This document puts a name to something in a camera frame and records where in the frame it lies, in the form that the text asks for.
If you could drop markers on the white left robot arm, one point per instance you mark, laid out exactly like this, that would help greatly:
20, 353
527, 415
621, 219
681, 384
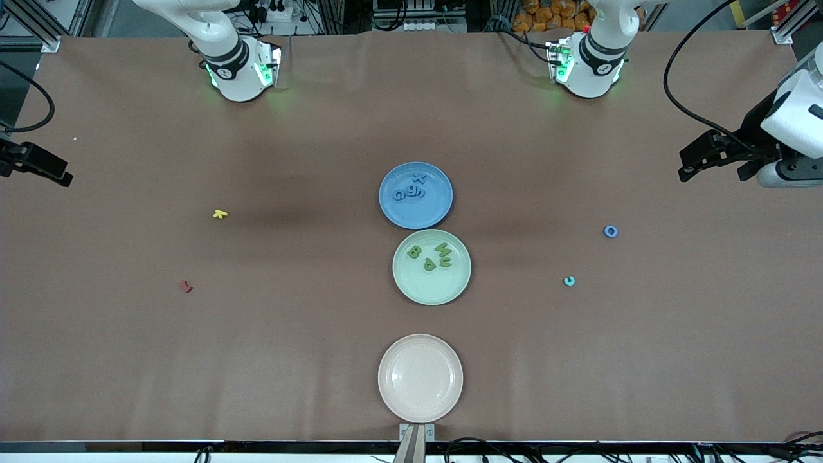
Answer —
591, 71

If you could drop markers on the blue foam letter X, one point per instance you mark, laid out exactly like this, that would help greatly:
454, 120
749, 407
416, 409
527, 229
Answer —
420, 178

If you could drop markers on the blue foam letter O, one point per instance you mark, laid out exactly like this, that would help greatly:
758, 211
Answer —
606, 231

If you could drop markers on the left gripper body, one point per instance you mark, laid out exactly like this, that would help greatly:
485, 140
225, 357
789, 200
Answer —
753, 136

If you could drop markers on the grey metal bracket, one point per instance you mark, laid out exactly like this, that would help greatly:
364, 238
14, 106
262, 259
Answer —
416, 444

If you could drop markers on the white power strip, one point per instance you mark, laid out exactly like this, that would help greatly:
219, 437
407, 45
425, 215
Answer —
415, 26
280, 11

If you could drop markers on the aluminium frame post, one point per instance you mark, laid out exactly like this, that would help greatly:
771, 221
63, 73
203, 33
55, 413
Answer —
786, 33
45, 42

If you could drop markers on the blue foam letter C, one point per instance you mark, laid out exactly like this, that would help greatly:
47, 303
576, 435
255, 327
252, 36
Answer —
395, 195

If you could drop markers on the green plate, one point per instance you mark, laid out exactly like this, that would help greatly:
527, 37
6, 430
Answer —
418, 286

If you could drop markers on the brown table cover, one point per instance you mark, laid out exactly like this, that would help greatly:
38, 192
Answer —
257, 354

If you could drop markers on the blue plate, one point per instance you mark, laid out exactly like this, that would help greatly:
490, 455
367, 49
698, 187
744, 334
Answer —
424, 215

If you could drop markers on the green foam letter P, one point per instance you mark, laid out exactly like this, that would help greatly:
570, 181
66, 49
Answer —
427, 265

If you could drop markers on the pile of orange objects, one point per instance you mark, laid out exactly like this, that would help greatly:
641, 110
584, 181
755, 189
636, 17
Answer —
546, 16

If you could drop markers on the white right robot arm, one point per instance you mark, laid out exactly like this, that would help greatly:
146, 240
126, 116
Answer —
231, 71

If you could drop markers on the pink plate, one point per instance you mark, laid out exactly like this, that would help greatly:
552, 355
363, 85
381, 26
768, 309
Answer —
420, 378

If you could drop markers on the green foam letter M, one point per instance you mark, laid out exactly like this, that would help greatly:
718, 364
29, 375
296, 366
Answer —
442, 247

